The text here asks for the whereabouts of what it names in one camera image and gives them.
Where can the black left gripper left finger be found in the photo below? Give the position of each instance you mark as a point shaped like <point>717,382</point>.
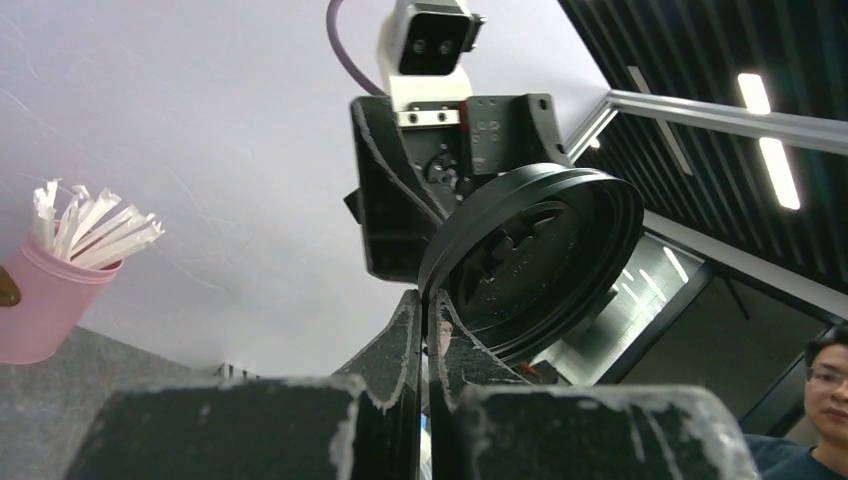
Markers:
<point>362,422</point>

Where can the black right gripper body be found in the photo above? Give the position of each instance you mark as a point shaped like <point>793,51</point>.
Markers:
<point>417,164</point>

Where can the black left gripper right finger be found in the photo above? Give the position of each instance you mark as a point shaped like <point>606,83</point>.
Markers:
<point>490,423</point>

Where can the black plastic cup lid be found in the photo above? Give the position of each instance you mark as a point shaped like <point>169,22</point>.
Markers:
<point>525,257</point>

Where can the pink straw holder cup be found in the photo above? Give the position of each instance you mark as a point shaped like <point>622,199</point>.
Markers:
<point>42,300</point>

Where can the white wrapped straws bundle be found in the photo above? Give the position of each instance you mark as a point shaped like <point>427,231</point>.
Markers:
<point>90,231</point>

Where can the person with glasses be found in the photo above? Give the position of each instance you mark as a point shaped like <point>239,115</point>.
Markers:
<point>825,406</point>

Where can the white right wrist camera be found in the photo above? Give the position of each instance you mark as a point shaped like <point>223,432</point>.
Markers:
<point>419,52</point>

